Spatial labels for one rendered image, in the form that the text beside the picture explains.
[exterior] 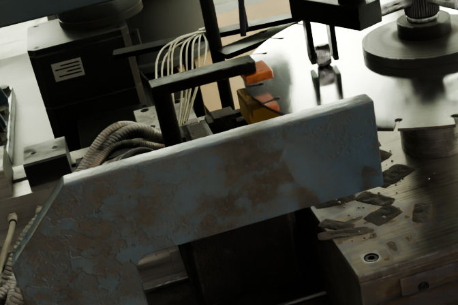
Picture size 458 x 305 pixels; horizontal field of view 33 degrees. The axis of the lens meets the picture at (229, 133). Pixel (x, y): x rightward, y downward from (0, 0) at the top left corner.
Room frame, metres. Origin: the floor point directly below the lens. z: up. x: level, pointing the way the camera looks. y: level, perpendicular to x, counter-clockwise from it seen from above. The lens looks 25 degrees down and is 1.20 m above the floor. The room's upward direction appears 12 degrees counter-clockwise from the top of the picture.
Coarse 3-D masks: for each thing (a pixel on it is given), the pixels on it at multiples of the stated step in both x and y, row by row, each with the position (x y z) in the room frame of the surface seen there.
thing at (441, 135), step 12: (456, 120) 0.62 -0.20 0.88; (408, 132) 0.63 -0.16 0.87; (420, 132) 0.63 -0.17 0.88; (432, 132) 0.62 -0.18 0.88; (444, 132) 0.62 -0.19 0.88; (456, 132) 0.62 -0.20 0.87; (408, 144) 0.64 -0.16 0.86; (420, 144) 0.63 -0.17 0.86; (432, 144) 0.62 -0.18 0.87; (444, 144) 0.62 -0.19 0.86; (456, 144) 0.62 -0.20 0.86; (420, 156) 0.63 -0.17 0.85; (432, 156) 0.62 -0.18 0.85; (444, 156) 0.62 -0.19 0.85
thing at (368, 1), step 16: (304, 0) 0.64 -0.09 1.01; (320, 0) 0.63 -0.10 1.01; (336, 0) 0.62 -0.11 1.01; (352, 0) 0.60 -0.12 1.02; (368, 0) 0.60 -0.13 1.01; (304, 16) 0.65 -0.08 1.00; (320, 16) 0.63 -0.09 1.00; (336, 16) 0.61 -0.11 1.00; (352, 16) 0.60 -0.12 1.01; (368, 16) 0.59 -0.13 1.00; (304, 32) 0.66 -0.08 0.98; (336, 48) 0.64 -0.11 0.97
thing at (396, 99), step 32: (384, 0) 0.80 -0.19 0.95; (288, 32) 0.76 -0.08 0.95; (320, 32) 0.74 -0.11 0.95; (352, 32) 0.72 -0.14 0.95; (288, 64) 0.67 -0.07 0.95; (352, 64) 0.64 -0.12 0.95; (256, 96) 0.61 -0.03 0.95; (288, 96) 0.60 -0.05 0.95; (320, 96) 0.58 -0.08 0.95; (352, 96) 0.57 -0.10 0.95; (384, 96) 0.56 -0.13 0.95; (416, 96) 0.55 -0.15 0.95; (448, 96) 0.53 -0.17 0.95; (384, 128) 0.50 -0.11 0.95; (416, 128) 0.49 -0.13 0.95
